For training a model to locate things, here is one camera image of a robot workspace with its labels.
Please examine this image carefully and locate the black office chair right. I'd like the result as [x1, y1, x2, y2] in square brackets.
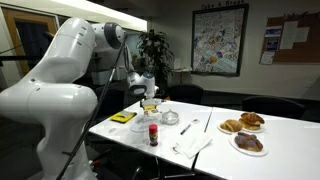
[242, 96, 305, 119]

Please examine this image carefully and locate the plate with chocolate pastry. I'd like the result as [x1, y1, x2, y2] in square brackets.
[229, 132, 268, 157]

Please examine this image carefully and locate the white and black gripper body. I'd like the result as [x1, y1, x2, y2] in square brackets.
[140, 98, 164, 109]

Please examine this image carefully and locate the framed colouring poster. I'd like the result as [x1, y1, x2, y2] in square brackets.
[191, 4, 249, 77]

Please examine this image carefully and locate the potted green plant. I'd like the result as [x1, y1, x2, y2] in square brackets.
[137, 29, 174, 91]

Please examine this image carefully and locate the white paper napkin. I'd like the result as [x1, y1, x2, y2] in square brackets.
[171, 133, 212, 159]

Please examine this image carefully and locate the plate with bread rolls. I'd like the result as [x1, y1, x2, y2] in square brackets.
[218, 119, 243, 134]

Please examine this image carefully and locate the plate with braided pastry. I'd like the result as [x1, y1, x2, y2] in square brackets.
[239, 112, 265, 131]

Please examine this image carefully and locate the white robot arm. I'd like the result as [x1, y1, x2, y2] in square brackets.
[0, 18, 131, 180]

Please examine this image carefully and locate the clear white plastic plate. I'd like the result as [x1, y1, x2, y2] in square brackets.
[130, 116, 157, 133]

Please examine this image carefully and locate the red capped spice bottle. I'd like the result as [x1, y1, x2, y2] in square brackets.
[149, 124, 158, 146]

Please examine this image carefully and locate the black office chair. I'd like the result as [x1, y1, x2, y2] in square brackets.
[242, 96, 305, 119]
[168, 84, 203, 104]

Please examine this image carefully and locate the Crayola washable markers box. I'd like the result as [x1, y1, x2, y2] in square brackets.
[110, 110, 137, 123]

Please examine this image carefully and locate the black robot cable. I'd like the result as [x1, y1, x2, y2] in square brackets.
[54, 33, 129, 180]

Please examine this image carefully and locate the black and white marker pen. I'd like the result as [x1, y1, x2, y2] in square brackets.
[180, 124, 191, 135]

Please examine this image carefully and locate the cork bulletin board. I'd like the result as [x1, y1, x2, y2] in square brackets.
[260, 12, 320, 65]

